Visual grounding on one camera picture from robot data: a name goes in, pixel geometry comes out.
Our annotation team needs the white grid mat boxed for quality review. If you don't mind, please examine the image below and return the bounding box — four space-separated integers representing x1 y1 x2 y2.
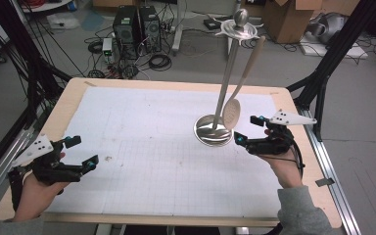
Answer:
47 86 283 218

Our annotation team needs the grey bundle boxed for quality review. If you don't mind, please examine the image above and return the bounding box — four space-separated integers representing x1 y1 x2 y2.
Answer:
307 12 348 39

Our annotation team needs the round white table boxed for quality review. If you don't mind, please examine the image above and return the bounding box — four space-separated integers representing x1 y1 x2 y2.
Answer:
19 0 74 14

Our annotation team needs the grey tape piece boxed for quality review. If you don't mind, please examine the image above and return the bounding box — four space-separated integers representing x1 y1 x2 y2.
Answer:
314 177 336 188

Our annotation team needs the black metal frame post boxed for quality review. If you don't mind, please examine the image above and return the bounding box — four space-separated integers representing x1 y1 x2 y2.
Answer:
0 0 74 185
286 0 376 142

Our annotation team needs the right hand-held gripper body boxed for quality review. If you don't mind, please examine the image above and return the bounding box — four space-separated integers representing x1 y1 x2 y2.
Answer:
246 109 317 156

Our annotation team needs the large open cardboard box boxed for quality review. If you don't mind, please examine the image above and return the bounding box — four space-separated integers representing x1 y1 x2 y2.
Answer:
262 0 361 44

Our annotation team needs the person's right hand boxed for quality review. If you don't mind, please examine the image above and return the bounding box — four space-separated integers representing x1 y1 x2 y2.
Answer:
258 150 305 190

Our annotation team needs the black computer tower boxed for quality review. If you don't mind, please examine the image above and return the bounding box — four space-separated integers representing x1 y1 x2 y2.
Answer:
139 5 163 54
112 5 141 61

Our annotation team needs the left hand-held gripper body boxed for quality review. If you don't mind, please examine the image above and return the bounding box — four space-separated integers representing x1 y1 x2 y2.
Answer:
11 133 85 186

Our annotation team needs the coiled black cable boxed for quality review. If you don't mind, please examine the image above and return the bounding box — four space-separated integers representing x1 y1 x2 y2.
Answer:
148 53 173 72

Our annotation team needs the small white power supply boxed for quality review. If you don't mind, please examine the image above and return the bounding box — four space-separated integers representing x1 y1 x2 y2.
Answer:
101 37 116 65

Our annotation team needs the small open cardboard box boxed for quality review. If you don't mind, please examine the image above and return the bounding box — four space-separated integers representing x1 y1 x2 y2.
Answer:
92 0 132 8

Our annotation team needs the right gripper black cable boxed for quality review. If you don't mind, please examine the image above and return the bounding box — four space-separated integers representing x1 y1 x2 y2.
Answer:
260 136 306 179

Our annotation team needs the wooden spoon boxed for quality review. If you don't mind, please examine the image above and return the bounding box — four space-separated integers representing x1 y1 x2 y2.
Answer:
222 34 267 131

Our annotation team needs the person's left hand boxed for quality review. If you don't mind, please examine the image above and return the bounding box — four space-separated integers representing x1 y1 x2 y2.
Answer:
13 171 71 223

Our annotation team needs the aluminium rail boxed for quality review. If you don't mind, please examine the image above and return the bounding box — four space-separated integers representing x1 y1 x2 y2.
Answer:
0 126 41 214
295 106 362 235

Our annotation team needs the steel utensil stand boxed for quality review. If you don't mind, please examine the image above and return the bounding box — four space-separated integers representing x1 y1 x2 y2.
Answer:
193 8 264 147

